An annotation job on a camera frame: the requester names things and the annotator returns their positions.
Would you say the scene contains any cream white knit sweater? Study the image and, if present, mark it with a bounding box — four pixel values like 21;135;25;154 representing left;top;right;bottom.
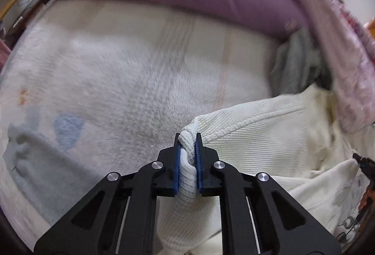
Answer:
157;86;374;254

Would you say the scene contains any light grey blue garment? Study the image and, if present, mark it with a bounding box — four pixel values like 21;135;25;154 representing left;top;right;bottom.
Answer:
4;123;120;225

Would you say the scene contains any white fuzzy bed blanket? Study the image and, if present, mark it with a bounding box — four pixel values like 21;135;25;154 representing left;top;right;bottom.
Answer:
1;0;279;205

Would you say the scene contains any dark grey crumpled garment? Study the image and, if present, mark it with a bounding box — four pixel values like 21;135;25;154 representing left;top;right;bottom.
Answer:
270;28;332;96

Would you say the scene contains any pink floral quilt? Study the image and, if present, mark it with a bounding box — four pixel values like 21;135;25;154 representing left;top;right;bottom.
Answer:
298;0;374;132

